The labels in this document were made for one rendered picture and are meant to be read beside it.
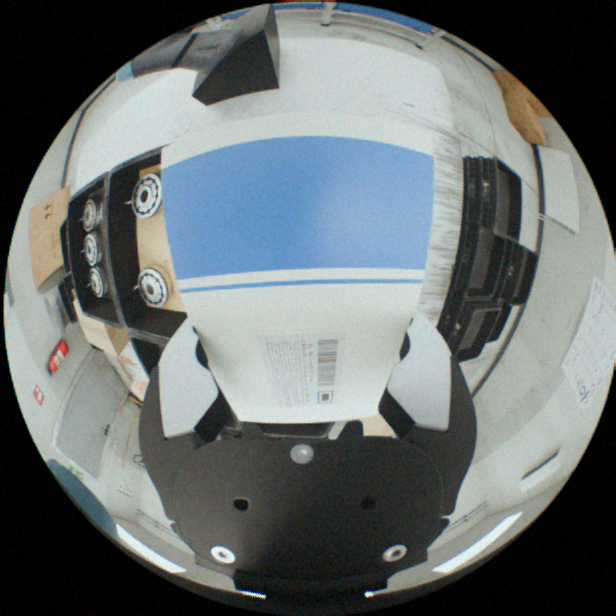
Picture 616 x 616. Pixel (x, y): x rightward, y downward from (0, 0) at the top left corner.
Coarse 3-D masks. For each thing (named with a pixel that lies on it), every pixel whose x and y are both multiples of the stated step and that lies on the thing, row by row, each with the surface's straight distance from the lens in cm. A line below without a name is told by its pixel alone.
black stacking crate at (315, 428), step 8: (264, 424) 76; (272, 424) 76; (280, 424) 76; (288, 424) 77; (296, 424) 77; (304, 424) 77; (312, 424) 78; (320, 424) 78; (328, 424) 69; (272, 432) 75; (280, 432) 75; (288, 432) 75; (296, 432) 76; (304, 432) 76; (312, 432) 76; (320, 432) 77
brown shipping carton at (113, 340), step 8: (80, 312) 104; (80, 320) 110; (88, 320) 99; (96, 320) 90; (88, 328) 105; (96, 328) 95; (104, 328) 87; (112, 328) 89; (88, 336) 112; (96, 336) 101; (104, 336) 92; (112, 336) 90; (120, 336) 94; (96, 344) 108; (104, 344) 98; (112, 344) 91; (120, 344) 94; (112, 352) 96; (120, 352) 95
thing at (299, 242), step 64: (256, 128) 9; (320, 128) 9; (384, 128) 9; (192, 192) 9; (256, 192) 8; (320, 192) 8; (384, 192) 9; (192, 256) 10; (256, 256) 9; (320, 256) 8; (384, 256) 9; (192, 320) 11; (256, 320) 10; (320, 320) 10; (384, 320) 11; (256, 384) 14; (320, 384) 13; (384, 384) 15
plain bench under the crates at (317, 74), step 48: (288, 48) 77; (336, 48) 78; (384, 48) 87; (144, 96) 97; (240, 96) 63; (288, 96) 60; (336, 96) 61; (384, 96) 66; (432, 96) 78; (96, 144) 116; (144, 144) 77; (432, 240) 65; (432, 288) 71
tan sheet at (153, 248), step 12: (156, 168) 52; (156, 216) 50; (144, 228) 54; (156, 228) 51; (144, 240) 54; (156, 240) 51; (144, 252) 55; (156, 252) 52; (168, 252) 50; (144, 264) 56; (168, 264) 51; (168, 300) 56; (180, 300) 53
